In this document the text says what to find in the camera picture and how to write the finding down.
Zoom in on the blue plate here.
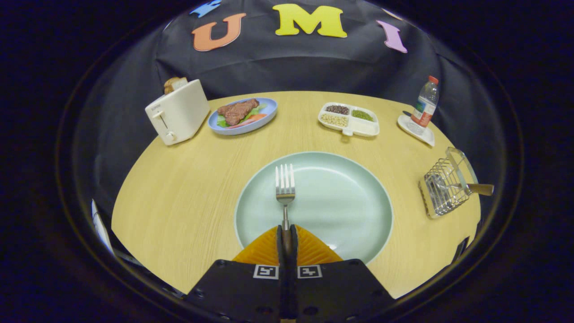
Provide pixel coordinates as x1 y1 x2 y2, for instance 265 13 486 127
208 97 278 135

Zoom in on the white coaster tray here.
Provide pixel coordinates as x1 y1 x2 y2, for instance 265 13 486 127
397 113 435 147

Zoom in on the toasted bread slice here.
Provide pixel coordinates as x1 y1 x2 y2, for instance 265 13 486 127
164 77 189 95

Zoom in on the brown steak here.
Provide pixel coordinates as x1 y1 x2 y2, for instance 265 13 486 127
217 99 260 126

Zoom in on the cream white toaster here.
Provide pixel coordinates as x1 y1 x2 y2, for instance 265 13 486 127
145 79 211 146

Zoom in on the spoon with wooden handle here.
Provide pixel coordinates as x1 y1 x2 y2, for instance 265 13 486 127
430 179 495 196

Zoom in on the metal wire cutlery rack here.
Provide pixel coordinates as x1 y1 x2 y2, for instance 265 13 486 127
418 147 479 219

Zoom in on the vegetable garnish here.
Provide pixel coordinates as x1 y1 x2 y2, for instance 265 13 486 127
217 103 268 129

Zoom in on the pale green plate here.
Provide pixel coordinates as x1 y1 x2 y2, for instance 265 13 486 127
234 152 394 265

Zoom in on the clear plastic water bottle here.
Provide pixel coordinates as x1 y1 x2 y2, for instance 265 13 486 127
410 75 439 128

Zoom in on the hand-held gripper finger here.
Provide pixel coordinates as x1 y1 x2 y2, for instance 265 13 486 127
184 225 287 322
287 225 395 322

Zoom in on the black backdrop cloth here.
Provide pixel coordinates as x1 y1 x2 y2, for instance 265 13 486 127
72 0 516 225

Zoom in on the fork with wooden handle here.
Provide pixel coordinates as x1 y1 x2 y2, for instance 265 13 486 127
275 164 296 231

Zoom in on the white divided dish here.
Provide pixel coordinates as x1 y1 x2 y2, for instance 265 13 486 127
318 102 380 137

